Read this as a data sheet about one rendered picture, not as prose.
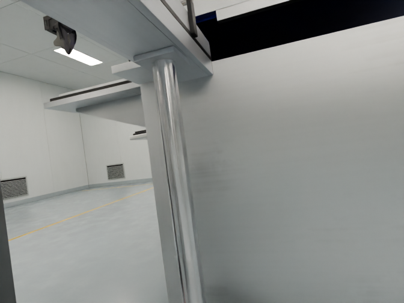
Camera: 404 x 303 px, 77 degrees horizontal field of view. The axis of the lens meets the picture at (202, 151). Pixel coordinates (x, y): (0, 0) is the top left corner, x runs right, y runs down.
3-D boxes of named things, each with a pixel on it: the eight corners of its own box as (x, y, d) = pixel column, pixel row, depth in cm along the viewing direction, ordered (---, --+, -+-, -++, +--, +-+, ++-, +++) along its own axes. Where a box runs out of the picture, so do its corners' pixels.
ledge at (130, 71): (181, 74, 73) (180, 68, 73) (161, 61, 61) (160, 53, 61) (138, 85, 77) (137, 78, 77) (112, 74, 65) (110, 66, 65)
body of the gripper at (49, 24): (60, 39, 106) (56, 10, 106) (77, 33, 103) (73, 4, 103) (44, 31, 98) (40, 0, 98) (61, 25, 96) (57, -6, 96)
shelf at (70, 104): (218, 109, 144) (217, 105, 144) (165, 80, 77) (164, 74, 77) (143, 122, 158) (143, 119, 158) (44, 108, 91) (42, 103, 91)
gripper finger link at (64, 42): (59, 57, 102) (56, 34, 102) (70, 53, 100) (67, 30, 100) (52, 54, 99) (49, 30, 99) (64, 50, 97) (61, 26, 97)
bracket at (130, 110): (163, 129, 90) (159, 92, 90) (160, 128, 87) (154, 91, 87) (85, 142, 100) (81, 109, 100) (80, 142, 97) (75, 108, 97)
